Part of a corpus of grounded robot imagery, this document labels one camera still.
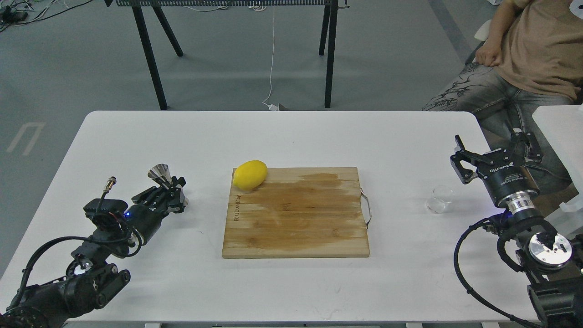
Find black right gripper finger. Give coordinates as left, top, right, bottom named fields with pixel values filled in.
left=450, top=135, right=492, bottom=185
left=503, top=129, right=543, bottom=167

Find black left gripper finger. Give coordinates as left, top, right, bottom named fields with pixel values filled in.
left=167, top=185, right=188, bottom=214
left=131, top=186, right=167, bottom=205

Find black metal frame table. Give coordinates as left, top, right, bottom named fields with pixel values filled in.
left=105, top=0, right=349, bottom=110

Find white cable with plug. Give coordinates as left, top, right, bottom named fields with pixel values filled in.
left=262, top=5, right=285, bottom=111

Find yellow lemon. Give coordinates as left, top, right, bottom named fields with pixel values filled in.
left=232, top=160, right=268, bottom=191

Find small clear glass cup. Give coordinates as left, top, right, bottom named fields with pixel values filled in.
left=425, top=184, right=454, bottom=214

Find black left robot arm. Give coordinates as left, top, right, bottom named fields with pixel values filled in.
left=1, top=171, right=188, bottom=328

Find person's right hand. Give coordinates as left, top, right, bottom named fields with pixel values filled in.
left=475, top=40, right=501, bottom=67

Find wooden cutting board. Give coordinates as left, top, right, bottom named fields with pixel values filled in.
left=221, top=167, right=370, bottom=259

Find person in tan shirt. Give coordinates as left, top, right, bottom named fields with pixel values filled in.
left=423, top=0, right=583, bottom=194

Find black cables on floor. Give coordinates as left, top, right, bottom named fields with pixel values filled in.
left=0, top=0, right=94, bottom=32

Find white side table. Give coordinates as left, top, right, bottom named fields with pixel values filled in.
left=532, top=105, right=583, bottom=237

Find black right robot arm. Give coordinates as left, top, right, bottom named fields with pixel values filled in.
left=450, top=131, right=583, bottom=328

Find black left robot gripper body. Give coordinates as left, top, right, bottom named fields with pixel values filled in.
left=125, top=201, right=169, bottom=245

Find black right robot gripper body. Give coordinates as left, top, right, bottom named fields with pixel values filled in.
left=476, top=151, right=541, bottom=208

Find steel double jigger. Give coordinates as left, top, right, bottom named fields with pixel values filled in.
left=148, top=164, right=187, bottom=193

